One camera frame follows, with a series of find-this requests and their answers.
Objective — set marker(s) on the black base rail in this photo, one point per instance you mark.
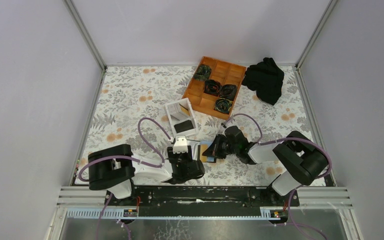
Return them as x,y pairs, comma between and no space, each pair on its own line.
224,200

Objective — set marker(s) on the dark rolled item bottom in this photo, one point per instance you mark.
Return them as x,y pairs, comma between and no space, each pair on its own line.
223,105

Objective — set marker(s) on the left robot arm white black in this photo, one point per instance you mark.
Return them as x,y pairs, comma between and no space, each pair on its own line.
114,168

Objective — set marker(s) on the black leather card holder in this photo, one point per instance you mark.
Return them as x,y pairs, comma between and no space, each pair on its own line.
198,150

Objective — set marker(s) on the dark rolled item top left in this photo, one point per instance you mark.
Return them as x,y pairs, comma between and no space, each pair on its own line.
202,72

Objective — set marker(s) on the slotted cable duct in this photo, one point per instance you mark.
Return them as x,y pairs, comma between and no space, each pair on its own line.
133,214

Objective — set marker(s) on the dark rolled item right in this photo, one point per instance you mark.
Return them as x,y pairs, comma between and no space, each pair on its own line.
228,91

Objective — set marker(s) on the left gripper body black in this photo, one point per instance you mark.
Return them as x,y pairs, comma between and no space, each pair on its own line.
181,158

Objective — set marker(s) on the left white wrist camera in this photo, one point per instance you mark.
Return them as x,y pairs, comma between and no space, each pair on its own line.
180,145

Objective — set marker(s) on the orange compartment tray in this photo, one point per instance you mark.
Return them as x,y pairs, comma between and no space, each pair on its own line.
223,72

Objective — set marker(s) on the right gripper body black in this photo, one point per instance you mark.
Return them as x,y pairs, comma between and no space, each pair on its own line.
222,147

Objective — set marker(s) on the dark rolled item middle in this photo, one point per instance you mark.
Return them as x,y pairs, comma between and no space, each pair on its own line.
212,87

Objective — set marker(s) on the white plastic card box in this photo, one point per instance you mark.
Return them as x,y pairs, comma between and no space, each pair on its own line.
172,121

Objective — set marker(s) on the black card in box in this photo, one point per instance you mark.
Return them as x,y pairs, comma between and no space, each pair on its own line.
184,126

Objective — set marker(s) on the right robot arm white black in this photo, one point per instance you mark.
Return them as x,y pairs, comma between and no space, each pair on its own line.
304,161

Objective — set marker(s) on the black crumpled cloth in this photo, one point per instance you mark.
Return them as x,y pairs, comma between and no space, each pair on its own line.
265,79

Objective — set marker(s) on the dark rolled item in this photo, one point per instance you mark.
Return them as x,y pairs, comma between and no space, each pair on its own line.
202,72
223,105
228,91
212,87

